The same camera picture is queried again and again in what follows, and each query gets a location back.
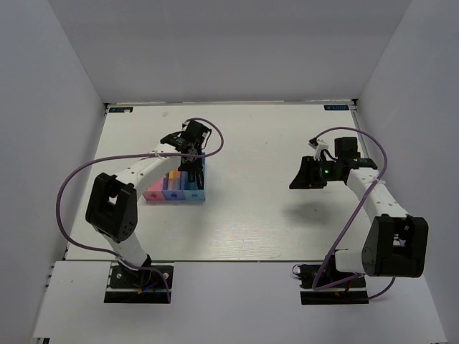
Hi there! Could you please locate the green cap black highlighter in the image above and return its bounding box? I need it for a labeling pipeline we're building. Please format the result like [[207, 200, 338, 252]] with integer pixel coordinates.
[[186, 173, 195, 190]]

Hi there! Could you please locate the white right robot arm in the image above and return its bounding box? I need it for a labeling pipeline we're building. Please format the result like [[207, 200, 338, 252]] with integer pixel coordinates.
[[289, 137, 429, 286]]

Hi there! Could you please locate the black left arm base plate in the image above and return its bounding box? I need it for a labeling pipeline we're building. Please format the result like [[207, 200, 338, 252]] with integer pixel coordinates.
[[104, 263, 169, 305]]

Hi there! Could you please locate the left corner table label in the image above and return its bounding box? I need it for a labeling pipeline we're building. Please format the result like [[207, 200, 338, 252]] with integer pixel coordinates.
[[108, 107, 133, 113]]

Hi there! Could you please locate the pink plastic drawer bin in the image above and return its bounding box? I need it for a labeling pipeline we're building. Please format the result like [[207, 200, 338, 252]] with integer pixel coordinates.
[[143, 176, 165, 201]]

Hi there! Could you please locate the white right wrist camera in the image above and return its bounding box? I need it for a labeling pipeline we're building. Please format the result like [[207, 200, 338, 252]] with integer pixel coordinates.
[[308, 138, 328, 161]]

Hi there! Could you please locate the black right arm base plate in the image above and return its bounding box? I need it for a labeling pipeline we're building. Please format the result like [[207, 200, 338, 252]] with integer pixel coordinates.
[[292, 264, 369, 305]]

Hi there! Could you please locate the yellow cap pink highlighter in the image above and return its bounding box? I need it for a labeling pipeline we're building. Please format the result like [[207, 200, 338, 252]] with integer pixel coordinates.
[[174, 171, 181, 190]]

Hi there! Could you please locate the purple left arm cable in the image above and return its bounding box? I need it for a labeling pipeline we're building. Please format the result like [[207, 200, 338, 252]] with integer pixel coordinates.
[[56, 117, 226, 305]]

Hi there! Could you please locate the corner table label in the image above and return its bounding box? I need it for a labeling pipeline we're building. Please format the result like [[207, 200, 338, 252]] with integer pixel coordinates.
[[323, 104, 349, 111], [108, 107, 133, 113]]

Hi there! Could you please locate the purple cap black highlighter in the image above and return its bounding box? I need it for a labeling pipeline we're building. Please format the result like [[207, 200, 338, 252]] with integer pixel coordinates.
[[194, 170, 204, 190]]

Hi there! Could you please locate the right corner table label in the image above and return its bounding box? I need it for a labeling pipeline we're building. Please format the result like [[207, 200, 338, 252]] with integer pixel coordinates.
[[323, 104, 349, 111]]

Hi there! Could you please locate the orange cap clear highlighter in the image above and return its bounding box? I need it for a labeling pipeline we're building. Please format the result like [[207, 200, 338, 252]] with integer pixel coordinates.
[[167, 171, 176, 190]]

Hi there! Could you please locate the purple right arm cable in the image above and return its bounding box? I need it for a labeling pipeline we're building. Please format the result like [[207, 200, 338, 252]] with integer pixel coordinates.
[[308, 127, 395, 300]]

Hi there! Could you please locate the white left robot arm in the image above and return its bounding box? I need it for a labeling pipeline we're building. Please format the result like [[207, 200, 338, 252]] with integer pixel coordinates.
[[85, 118, 212, 286]]

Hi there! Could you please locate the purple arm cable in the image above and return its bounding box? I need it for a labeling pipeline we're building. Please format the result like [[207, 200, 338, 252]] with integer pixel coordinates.
[[56, 117, 226, 305], [308, 127, 395, 300]]

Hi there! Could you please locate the dark blue plastic drawer bin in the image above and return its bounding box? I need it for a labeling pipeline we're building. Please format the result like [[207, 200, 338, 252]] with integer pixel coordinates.
[[163, 172, 184, 201]]

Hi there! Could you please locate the light blue plastic drawer bin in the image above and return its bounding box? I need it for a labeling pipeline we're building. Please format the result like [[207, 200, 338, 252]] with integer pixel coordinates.
[[181, 158, 206, 201]]

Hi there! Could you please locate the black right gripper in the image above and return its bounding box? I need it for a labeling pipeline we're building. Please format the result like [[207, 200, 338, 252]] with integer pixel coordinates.
[[289, 156, 342, 189]]

